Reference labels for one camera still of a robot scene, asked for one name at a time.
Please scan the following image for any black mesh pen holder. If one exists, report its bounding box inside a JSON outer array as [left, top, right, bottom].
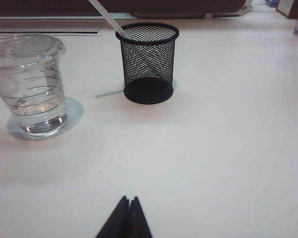
[[115, 22, 180, 105]]

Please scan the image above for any brown desk partition panel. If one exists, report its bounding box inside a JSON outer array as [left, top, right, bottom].
[[0, 0, 246, 15]]

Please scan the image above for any small clear plastic lidded cup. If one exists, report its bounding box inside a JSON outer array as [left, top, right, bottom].
[[0, 34, 68, 139]]

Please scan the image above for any white paper-wrapped straw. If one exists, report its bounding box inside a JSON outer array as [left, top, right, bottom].
[[87, 0, 164, 80]]

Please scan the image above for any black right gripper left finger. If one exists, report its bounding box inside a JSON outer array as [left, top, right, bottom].
[[95, 195, 132, 238]]

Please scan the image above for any cardboard box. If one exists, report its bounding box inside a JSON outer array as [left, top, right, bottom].
[[275, 0, 298, 19]]

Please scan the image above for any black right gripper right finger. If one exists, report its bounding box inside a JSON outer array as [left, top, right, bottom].
[[126, 196, 153, 238]]

